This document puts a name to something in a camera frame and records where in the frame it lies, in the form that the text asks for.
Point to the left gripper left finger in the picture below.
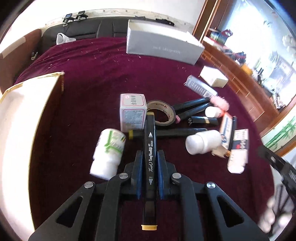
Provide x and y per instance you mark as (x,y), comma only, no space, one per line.
(134,171)

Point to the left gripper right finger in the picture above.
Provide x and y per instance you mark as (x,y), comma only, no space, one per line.
(165,171)

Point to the white bottle green label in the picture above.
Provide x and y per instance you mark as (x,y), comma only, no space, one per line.
(108,153)

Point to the black marker olive caps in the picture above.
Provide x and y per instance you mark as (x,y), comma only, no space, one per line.
(176,132)

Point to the white bottle red label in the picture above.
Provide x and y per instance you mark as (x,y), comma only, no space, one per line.
(203,142)

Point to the white red box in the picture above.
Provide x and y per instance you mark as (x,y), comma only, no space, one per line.
(239,152)

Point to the black marker yellow caps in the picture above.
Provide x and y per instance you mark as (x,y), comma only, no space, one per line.
(149,221)

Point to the black marker peach caps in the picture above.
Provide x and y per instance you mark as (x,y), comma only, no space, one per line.
(203,120)

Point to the white pink medicine box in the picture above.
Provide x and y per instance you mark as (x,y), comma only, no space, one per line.
(132,111)

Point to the black marker purple caps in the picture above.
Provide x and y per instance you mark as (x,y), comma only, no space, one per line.
(191,104)

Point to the brown tape roll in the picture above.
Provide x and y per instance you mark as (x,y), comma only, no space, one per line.
(165,108)

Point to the white dropper bottle orange cap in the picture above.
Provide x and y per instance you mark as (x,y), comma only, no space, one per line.
(213,112)

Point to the pink fluffy ball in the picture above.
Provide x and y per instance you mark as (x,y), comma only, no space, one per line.
(220,102)

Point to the black marker pink caps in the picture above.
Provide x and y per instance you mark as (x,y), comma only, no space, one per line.
(192,112)

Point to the right white gloved hand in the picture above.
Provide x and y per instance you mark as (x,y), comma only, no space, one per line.
(274,216)

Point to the maroon velvet table cloth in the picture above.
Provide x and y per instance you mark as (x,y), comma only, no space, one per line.
(209,204)

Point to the long white ointment box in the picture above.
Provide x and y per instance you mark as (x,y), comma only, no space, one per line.
(225,132)

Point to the grey red striped carton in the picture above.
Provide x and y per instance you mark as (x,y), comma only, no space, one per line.
(200,87)

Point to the small cream cardboard box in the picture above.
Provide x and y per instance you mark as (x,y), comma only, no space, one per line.
(214,77)

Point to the white gold tray box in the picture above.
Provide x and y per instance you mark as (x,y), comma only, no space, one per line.
(23,106)

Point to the brown wooden cabinet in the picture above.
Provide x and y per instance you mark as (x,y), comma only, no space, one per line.
(260,108)

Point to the grey shoe box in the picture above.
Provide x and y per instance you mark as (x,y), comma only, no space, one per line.
(158,40)

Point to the white plastic bag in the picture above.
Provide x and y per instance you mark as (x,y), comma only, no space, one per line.
(62,38)

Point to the black leather sofa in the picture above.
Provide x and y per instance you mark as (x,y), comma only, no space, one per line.
(92,28)

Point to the maroon armchair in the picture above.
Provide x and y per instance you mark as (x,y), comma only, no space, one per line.
(17,56)

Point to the black camera clamps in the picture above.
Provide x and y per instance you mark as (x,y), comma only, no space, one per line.
(69,17)

